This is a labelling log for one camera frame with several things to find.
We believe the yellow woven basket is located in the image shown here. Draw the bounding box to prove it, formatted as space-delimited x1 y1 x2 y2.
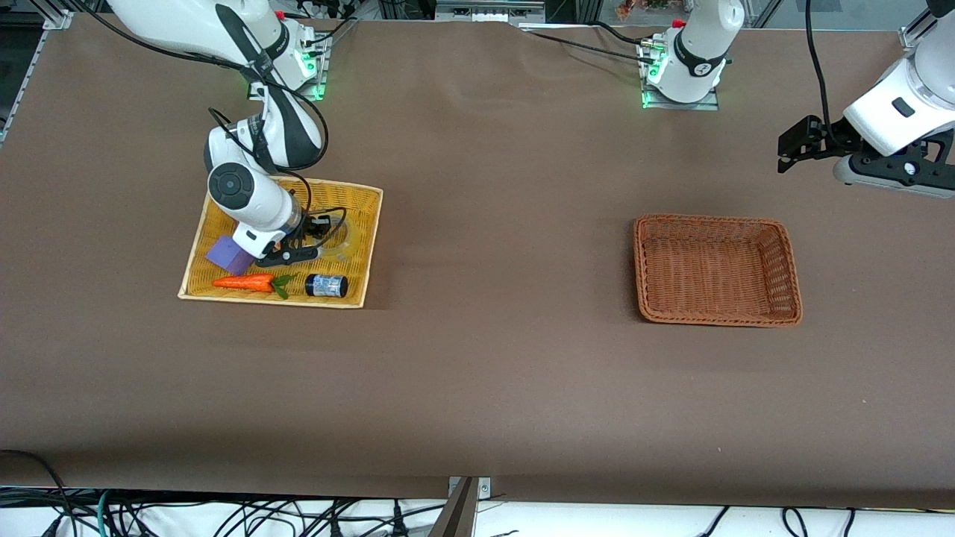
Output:
178 176 384 309

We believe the black jar with blue label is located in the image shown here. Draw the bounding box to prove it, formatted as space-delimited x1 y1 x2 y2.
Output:
304 274 349 298

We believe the orange toy carrot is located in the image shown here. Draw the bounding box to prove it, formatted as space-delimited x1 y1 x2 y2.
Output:
212 273 295 300

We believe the purple cube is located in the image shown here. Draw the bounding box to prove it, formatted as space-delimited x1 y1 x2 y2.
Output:
205 236 256 277

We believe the brown woven basket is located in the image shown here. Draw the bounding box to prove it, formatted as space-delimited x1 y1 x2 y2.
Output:
633 214 804 328

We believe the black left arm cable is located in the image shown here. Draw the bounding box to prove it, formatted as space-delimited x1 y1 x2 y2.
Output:
804 0 833 142

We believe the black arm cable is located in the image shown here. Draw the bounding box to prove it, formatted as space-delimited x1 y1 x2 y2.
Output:
207 71 331 196
804 0 833 142

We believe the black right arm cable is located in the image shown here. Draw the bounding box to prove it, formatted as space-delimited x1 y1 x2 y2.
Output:
207 71 331 196

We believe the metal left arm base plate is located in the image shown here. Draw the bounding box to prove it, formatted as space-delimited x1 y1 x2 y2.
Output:
640 41 721 111

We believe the aluminium frame rail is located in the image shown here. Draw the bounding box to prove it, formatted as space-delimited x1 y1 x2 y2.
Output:
0 10 72 144
898 0 935 50

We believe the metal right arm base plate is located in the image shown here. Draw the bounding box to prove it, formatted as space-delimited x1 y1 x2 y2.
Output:
250 30 329 101

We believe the black cable on table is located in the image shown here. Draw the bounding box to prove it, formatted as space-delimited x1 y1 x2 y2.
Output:
589 20 651 44
522 30 648 62

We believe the metal table edge bracket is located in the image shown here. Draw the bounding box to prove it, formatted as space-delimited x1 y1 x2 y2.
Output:
448 477 492 537

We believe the black looped floor cable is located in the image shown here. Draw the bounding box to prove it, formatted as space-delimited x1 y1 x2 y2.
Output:
0 449 75 537

